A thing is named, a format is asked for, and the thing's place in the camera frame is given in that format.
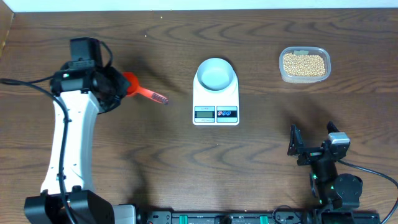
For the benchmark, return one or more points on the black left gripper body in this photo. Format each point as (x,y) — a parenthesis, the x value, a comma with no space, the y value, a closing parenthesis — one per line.
(115,87)

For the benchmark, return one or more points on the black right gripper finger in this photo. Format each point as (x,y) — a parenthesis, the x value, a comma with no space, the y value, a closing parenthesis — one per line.
(331,128)
(296,144)

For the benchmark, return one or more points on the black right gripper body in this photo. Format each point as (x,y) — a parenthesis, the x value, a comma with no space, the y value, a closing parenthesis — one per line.
(310,155)

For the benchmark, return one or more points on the red plastic scoop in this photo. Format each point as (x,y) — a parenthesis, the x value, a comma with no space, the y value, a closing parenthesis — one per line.
(135,88)

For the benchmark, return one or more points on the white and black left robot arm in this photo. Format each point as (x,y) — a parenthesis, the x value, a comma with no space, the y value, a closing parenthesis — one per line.
(67,195)

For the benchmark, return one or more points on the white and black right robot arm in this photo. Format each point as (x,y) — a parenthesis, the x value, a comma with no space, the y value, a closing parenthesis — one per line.
(335,191)

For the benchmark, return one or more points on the white digital kitchen scale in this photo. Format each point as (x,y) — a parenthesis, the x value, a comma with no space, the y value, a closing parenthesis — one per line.
(215,108)

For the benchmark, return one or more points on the grey plastic bowl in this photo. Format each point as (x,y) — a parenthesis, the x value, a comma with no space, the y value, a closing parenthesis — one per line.
(215,74)

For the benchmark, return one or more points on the clear plastic container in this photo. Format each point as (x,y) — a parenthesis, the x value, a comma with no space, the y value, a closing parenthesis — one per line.
(305,51)

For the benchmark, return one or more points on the yellow soybeans pile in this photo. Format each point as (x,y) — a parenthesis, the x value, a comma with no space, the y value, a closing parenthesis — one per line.
(303,65)

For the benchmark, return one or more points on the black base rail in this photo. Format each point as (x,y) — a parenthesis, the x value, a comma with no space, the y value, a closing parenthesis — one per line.
(279,216)

